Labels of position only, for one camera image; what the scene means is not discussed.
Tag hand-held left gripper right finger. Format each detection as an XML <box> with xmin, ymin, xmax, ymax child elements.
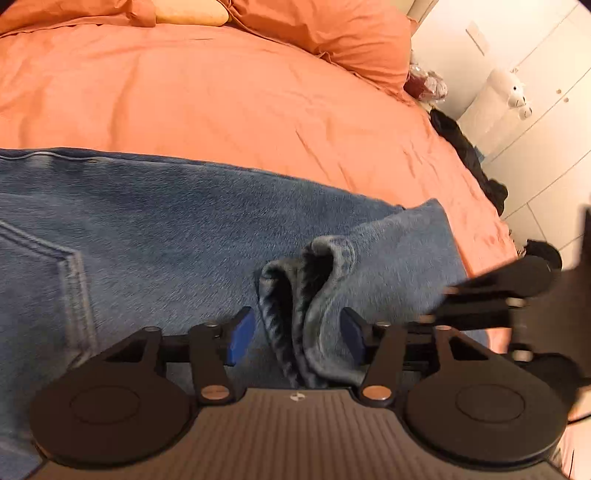
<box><xmin>340</xmin><ymin>306</ymin><xmax>501</xmax><ymax>408</ymax></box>

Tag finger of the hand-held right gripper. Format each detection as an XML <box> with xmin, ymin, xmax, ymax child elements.
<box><xmin>442</xmin><ymin>240</ymin><xmax>563</xmax><ymax>304</ymax></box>
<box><xmin>416</xmin><ymin>297</ymin><xmax>529</xmax><ymax>333</ymax></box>

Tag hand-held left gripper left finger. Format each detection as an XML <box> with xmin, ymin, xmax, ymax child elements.
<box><xmin>93</xmin><ymin>306</ymin><xmax>256</xmax><ymax>408</ymax></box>

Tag blue denim pants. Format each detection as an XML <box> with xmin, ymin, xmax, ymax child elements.
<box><xmin>0</xmin><ymin>148</ymin><xmax>491</xmax><ymax>472</ymax></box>

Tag black jacket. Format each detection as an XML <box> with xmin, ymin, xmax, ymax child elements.
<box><xmin>429</xmin><ymin>108</ymin><xmax>509</xmax><ymax>217</ymax></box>

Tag white wardrobe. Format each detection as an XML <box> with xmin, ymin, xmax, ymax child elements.
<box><xmin>475</xmin><ymin>0</ymin><xmax>591</xmax><ymax>260</ymax></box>

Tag short white alpaca plush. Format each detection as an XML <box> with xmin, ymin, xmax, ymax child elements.
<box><xmin>508</xmin><ymin>98</ymin><xmax>533</xmax><ymax>121</ymax></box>

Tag tall white alpaca plush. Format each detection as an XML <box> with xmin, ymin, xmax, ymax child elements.
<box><xmin>460</xmin><ymin>68</ymin><xmax>528</xmax><ymax>139</ymax></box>

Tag red plush toy pile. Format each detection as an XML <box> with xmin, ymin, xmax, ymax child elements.
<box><xmin>405</xmin><ymin>59</ymin><xmax>450</xmax><ymax>100</ymax></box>

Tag bed with orange sheet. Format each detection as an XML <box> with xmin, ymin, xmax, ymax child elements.
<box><xmin>0</xmin><ymin>18</ymin><xmax>519</xmax><ymax>352</ymax></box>

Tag orange embroidered pillow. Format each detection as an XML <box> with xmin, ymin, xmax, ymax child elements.
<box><xmin>225</xmin><ymin>0</ymin><xmax>413</xmax><ymax>100</ymax></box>
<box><xmin>0</xmin><ymin>0</ymin><xmax>158</xmax><ymax>36</ymax></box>

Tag yellow cushion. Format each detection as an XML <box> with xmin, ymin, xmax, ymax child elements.
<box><xmin>154</xmin><ymin>0</ymin><xmax>230</xmax><ymax>28</ymax></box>

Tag white wall switch panel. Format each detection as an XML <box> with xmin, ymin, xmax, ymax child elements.
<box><xmin>465</xmin><ymin>20</ymin><xmax>493</xmax><ymax>56</ymax></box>

